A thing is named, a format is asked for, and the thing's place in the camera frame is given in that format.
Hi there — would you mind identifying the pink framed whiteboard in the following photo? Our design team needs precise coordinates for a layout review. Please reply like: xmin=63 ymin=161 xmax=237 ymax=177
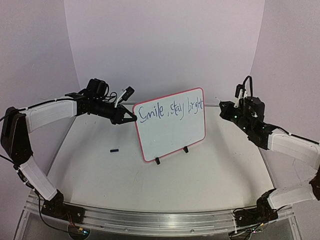
xmin=132 ymin=87 xmax=206 ymax=162

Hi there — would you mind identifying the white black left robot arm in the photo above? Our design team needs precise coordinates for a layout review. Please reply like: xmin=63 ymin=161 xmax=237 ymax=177
xmin=0 ymin=78 xmax=137 ymax=219

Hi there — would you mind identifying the aluminium table edge rail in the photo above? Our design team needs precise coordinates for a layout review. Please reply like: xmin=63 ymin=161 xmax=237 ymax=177
xmin=83 ymin=101 xmax=242 ymax=108

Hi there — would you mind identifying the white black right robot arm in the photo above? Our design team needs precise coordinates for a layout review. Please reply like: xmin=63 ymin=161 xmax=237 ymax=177
xmin=219 ymin=97 xmax=320 ymax=217

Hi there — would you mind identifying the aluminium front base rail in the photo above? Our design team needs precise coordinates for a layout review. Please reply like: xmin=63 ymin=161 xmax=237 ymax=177
xmin=24 ymin=197 xmax=293 ymax=237

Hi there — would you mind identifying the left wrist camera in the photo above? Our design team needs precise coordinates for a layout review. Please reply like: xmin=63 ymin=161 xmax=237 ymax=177
xmin=114 ymin=86 xmax=135 ymax=108

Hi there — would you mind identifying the wire whiteboard stand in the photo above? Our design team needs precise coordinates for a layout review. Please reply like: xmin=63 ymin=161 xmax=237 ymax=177
xmin=154 ymin=146 xmax=189 ymax=165

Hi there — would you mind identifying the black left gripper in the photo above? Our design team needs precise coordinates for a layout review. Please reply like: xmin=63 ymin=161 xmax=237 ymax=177
xmin=93 ymin=98 xmax=138 ymax=125

